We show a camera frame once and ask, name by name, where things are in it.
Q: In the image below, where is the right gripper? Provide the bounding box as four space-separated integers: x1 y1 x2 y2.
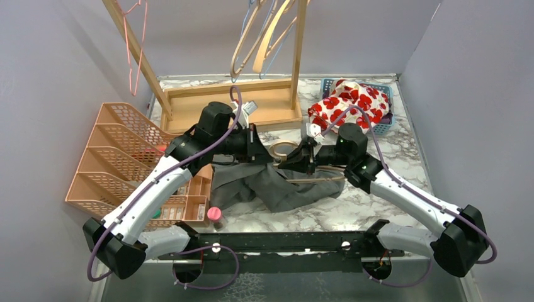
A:
278 140 351 176

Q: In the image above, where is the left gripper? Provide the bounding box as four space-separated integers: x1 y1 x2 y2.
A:
213 123 275 163

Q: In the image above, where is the grey skirt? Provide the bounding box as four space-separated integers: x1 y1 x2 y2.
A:
210 164 345 213

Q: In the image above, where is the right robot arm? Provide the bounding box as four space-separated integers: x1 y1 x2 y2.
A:
278 123 491 277

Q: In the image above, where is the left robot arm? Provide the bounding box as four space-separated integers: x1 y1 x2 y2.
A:
82 101 273 281

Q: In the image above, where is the wooden clothes rack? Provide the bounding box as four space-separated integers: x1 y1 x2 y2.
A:
103 1 309 133

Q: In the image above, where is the pink capped bottle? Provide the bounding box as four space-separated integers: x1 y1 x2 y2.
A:
207 206 226 230

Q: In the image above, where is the red poppy print cloth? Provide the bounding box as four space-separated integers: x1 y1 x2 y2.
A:
307 79 389 133

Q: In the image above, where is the blue plastic basket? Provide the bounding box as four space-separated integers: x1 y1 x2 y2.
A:
321 78 395 135

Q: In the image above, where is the peach compartment tray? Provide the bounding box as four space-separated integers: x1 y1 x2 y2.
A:
151 165 213 228

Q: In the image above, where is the purple cloth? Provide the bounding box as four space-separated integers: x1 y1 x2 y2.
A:
379 111 395 125

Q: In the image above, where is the peach plastic file organizer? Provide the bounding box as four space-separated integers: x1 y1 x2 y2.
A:
65 103 173 219

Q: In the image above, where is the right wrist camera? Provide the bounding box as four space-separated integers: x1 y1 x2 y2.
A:
304 123 324 144

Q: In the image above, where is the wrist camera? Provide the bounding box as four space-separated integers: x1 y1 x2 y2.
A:
304 123 324 144
231 101 258 128

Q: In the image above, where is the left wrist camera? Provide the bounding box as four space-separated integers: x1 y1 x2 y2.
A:
231 101 258 128

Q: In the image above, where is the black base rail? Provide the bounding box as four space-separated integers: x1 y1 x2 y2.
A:
160 231 405 274

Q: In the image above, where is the blue wire hanger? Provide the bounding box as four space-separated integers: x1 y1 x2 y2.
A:
229 1 298 83

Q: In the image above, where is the pink wire hanger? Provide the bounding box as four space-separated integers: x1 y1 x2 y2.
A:
114 1 148 96

